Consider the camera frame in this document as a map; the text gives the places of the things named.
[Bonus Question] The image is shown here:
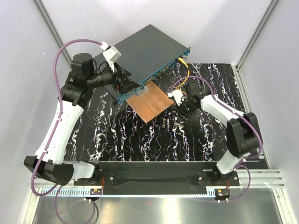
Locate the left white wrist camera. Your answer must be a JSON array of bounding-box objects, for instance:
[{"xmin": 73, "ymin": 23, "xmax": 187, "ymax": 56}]
[{"xmin": 100, "ymin": 42, "xmax": 121, "ymax": 73}]

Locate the small brass metal part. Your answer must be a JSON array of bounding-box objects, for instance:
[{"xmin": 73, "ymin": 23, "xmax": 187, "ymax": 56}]
[{"xmin": 162, "ymin": 118, "xmax": 166, "ymax": 128}]

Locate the grey metal bracket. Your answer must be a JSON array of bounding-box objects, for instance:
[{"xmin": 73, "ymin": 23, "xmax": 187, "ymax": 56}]
[{"xmin": 135, "ymin": 86, "xmax": 149, "ymax": 97}]

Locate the grey ethernet cable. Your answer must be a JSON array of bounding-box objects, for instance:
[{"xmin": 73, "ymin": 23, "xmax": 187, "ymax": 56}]
[{"xmin": 181, "ymin": 55, "xmax": 206, "ymax": 91}]

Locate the yellow ethernet cable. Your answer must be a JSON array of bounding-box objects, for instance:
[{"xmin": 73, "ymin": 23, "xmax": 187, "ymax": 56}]
[{"xmin": 173, "ymin": 57, "xmax": 191, "ymax": 91}]

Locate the black marble pattern mat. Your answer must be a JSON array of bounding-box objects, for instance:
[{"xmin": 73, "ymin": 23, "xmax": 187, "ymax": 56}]
[{"xmin": 57, "ymin": 63, "xmax": 263, "ymax": 162}]

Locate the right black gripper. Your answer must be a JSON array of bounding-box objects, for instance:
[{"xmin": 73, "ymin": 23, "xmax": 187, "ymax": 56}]
[{"xmin": 172, "ymin": 98, "xmax": 197, "ymax": 122}]

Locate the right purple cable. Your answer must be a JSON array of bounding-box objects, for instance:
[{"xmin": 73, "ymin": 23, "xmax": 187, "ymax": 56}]
[{"xmin": 169, "ymin": 76, "xmax": 263, "ymax": 203}]

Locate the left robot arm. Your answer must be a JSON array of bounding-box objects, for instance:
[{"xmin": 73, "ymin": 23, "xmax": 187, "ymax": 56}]
[{"xmin": 24, "ymin": 49, "xmax": 139, "ymax": 186}]

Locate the small clear plug part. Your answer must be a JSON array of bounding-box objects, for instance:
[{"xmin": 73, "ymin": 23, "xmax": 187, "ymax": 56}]
[{"xmin": 174, "ymin": 122, "xmax": 184, "ymax": 128}]

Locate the teal network switch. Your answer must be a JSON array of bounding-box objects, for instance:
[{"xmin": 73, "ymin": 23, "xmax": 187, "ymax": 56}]
[{"xmin": 106, "ymin": 24, "xmax": 190, "ymax": 105}]

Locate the purple cable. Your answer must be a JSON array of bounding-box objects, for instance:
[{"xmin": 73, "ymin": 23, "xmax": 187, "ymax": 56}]
[
  {"xmin": 169, "ymin": 76, "xmax": 263, "ymax": 203},
  {"xmin": 31, "ymin": 39, "xmax": 103, "ymax": 222}
]

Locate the wooden board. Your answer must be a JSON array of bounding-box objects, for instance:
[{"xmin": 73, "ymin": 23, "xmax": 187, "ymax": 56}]
[{"xmin": 126, "ymin": 82, "xmax": 174, "ymax": 123}]

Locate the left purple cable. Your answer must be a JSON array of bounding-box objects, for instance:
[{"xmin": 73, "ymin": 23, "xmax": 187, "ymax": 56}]
[{"xmin": 31, "ymin": 39, "xmax": 103, "ymax": 222}]

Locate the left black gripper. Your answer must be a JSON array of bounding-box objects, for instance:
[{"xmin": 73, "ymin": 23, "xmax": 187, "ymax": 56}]
[{"xmin": 87, "ymin": 60, "xmax": 140, "ymax": 94}]

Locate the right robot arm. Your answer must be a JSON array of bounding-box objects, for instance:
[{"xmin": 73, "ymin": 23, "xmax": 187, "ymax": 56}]
[{"xmin": 168, "ymin": 84, "xmax": 263, "ymax": 185}]

